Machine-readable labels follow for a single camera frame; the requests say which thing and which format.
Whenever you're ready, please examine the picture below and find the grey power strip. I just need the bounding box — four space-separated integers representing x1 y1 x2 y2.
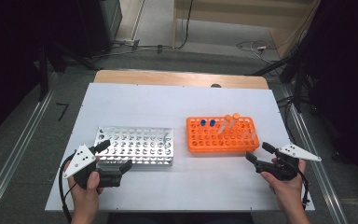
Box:
114 38 142 52

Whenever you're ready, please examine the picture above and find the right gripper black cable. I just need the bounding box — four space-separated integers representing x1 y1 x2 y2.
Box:
297 169 311 210

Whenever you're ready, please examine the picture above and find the orange plastic test tube rack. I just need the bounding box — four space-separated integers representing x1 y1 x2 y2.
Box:
186 116 260 154

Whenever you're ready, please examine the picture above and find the white board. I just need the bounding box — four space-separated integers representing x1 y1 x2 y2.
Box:
45 82 315 213

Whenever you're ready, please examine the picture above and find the metal floor rail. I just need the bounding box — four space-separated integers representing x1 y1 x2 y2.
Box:
0 73 60 224
279 83 350 224

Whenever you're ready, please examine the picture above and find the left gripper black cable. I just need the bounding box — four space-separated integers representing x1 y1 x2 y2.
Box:
59 151 78 224

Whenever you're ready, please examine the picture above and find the white floor cable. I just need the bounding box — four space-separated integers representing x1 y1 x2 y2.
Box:
236 39 282 65

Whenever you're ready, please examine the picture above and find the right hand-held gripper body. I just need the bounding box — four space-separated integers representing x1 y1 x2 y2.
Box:
255 143 323 182

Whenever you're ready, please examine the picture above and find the person's right hand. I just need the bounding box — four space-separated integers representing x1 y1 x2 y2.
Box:
260 157 308 213

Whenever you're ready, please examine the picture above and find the black metal stand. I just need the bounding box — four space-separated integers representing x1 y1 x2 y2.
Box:
36 39 101 103
248 52 312 114

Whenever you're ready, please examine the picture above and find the black cabinet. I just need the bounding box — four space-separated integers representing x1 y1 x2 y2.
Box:
76 0 124 59

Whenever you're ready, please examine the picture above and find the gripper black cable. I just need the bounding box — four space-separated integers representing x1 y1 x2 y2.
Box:
297 169 311 210
59 151 78 224

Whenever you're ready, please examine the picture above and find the person's left hand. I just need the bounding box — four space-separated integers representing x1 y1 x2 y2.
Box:
64 157 105 211

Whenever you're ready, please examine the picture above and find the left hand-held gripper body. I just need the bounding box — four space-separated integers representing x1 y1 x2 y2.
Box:
62 144 123 190

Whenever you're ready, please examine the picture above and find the wooden table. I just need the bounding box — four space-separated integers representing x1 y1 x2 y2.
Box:
92 69 269 91

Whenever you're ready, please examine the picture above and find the silver metal test tube rack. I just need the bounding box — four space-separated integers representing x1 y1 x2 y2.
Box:
93 125 175 166

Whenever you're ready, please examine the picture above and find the black floor cable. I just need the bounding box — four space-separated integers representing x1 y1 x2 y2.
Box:
173 0 195 50

